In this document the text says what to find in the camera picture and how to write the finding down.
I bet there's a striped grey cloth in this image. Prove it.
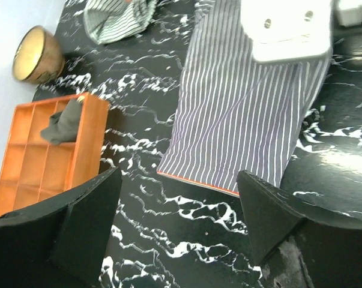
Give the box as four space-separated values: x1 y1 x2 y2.
83 0 158 44

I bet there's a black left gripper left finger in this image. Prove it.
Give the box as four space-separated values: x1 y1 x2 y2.
0 168 122 287

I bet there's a grey white striped underwear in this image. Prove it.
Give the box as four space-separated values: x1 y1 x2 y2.
157 1 331 196

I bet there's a beige ceramic bowl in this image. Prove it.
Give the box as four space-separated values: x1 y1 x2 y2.
12 25 65 85

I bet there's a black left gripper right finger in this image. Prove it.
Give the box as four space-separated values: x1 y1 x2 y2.
237 171 362 287

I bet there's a rolled dark grey sock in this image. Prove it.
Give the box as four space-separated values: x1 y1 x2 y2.
40 96 85 145

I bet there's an orange wooden compartment tray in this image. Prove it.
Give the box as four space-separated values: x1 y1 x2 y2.
0 92 109 216

